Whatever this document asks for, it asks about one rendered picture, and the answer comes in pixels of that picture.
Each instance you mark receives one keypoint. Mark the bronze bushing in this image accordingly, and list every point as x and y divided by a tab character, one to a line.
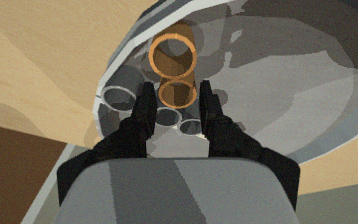
173	67
178	96

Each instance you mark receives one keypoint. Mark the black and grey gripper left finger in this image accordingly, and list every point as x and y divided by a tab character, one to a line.
129	141

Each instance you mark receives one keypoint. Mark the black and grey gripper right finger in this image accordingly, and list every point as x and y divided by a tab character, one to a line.
228	141

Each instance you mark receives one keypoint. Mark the grey metal bushing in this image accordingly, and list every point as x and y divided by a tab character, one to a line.
122	88
167	116
190	124

